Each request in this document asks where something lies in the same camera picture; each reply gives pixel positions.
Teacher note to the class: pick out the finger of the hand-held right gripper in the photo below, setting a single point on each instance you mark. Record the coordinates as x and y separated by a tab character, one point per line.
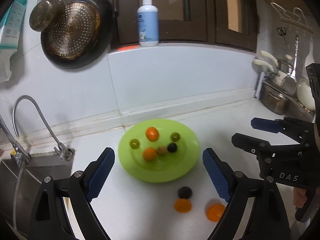
262	124
250	143

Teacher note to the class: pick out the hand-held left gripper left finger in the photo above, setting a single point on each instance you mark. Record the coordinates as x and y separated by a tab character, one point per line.
101	175

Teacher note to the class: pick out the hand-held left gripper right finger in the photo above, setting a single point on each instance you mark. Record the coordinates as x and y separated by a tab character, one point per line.
217	175

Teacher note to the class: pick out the green plate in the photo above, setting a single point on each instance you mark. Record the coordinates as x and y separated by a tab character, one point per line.
185	165

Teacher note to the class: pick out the dark purple plum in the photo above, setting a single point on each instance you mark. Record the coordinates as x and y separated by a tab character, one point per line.
172	147
185	192

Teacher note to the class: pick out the orange mandarin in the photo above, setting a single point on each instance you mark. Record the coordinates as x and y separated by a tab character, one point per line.
215	212
149	154
152	133
182	206

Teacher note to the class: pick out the green round fruit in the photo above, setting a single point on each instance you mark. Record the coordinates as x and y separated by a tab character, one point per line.
134	144
175	137

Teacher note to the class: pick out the brown longan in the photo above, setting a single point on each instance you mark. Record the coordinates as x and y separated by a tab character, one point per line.
162	151

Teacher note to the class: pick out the person's right hand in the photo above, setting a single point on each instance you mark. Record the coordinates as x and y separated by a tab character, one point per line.
300	198

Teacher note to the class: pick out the large stainless steel pot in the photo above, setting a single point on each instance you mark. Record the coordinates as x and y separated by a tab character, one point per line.
273	100

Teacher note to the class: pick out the white metal dish rack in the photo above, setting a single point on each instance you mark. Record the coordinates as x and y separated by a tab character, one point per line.
257	87

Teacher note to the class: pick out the thin chrome gooseneck faucet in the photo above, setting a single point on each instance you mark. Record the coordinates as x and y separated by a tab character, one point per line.
63	152

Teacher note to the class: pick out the metal skimmer ladle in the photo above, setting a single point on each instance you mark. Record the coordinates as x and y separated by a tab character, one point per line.
290	85

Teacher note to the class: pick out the small steel lidded pot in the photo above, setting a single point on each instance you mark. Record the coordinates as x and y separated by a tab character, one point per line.
281	75

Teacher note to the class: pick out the stainless steel sink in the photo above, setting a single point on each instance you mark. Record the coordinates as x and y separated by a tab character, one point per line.
30	180

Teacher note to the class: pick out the white rice paddle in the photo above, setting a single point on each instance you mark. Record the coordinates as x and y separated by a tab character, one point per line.
310	57

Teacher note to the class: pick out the large chrome kitchen faucet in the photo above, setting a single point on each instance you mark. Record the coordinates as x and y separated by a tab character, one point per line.
18	155

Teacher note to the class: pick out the black scissors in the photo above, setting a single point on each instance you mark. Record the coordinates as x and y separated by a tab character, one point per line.
282	31

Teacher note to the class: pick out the black frying pan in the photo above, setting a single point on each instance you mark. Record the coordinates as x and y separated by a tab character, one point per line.
102	45

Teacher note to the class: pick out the brass perforated strainer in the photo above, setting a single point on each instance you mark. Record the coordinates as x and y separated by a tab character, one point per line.
72	30

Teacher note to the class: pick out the white blue soap pump bottle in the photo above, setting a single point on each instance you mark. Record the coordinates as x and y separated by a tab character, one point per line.
148	20

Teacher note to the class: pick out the green white tissue pack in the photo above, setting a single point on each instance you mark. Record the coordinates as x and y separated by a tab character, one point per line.
12	30

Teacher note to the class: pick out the dark wooden window frame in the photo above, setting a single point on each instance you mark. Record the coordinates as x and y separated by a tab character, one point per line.
212	17

